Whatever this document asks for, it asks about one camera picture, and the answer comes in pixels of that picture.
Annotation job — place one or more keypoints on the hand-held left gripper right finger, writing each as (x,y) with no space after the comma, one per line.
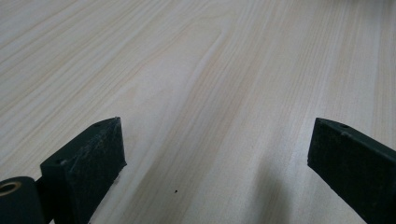
(355,168)

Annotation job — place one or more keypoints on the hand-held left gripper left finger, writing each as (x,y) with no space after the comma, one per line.
(87,165)

